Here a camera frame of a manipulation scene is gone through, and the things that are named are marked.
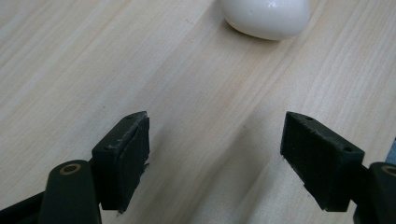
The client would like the blue-grey object at table edge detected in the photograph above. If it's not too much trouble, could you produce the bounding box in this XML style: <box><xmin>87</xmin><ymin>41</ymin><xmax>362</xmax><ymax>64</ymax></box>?
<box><xmin>385</xmin><ymin>136</ymin><xmax>396</xmax><ymax>166</ymax></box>

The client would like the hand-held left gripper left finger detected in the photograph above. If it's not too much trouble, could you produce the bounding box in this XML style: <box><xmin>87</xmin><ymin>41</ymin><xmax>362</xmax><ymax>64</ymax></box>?
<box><xmin>91</xmin><ymin>110</ymin><xmax>150</xmax><ymax>215</ymax></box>

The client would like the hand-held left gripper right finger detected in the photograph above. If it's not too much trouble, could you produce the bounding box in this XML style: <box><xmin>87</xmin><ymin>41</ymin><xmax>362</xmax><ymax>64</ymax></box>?
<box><xmin>279</xmin><ymin>111</ymin><xmax>366</xmax><ymax>213</ymax></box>

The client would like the white glossy ceramic bowl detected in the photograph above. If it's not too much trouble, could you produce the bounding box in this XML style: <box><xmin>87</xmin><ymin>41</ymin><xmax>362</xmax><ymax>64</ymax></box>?
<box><xmin>219</xmin><ymin>0</ymin><xmax>312</xmax><ymax>41</ymax></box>

